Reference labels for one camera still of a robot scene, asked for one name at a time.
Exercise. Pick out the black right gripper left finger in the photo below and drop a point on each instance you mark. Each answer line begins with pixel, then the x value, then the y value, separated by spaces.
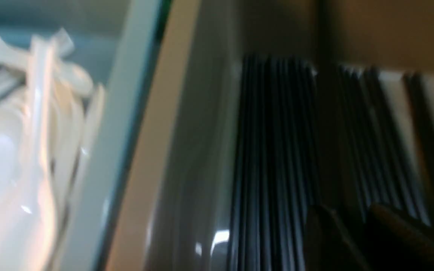
pixel 329 245

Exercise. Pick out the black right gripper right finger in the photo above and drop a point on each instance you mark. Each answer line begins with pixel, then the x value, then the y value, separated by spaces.
pixel 395 241

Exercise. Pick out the black chopsticks bundle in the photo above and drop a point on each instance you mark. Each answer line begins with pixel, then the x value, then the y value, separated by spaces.
pixel 363 137

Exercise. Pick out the tan plastic bin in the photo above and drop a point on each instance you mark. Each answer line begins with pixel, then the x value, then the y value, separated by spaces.
pixel 176 210

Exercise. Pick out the teal plastic bin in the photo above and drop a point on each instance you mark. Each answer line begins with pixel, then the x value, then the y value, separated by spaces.
pixel 117 42

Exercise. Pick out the white spoons pile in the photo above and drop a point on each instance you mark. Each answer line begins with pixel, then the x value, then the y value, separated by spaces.
pixel 50 113

